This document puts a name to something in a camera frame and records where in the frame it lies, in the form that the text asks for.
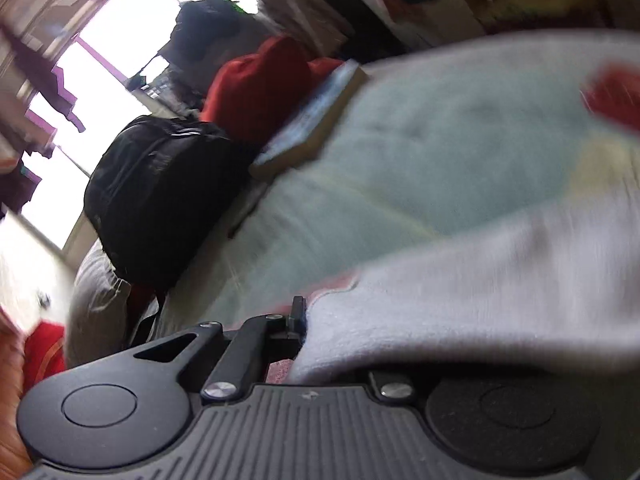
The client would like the grey green pillow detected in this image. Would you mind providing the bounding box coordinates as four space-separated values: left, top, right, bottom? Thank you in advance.
65 244 134 369

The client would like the black jacket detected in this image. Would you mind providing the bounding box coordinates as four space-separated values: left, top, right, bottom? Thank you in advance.
158 0 242 69

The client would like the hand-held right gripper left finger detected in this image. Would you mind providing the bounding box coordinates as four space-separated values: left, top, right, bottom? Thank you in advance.
134 296 307 403

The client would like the clothes rack with garments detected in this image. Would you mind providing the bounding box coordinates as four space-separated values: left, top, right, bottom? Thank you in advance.
249 0 362 57

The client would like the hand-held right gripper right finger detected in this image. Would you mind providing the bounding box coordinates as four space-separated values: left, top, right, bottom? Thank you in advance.
367 370 417 402

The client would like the pink and white sweater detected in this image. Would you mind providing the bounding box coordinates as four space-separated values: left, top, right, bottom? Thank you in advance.
265 204 640 387

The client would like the blue cover book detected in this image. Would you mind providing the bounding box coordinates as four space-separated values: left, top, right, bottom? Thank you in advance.
248 58 371 179

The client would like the small red cloth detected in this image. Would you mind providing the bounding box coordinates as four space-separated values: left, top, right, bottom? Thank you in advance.
579 64 640 132

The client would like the black backpack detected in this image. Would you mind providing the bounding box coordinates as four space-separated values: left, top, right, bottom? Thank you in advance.
83 115 252 352

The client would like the red cloth bundle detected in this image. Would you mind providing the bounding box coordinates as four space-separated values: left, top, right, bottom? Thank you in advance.
199 35 347 144

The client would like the red pillow at headboard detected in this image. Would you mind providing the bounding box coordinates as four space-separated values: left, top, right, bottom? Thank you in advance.
22 321 69 394

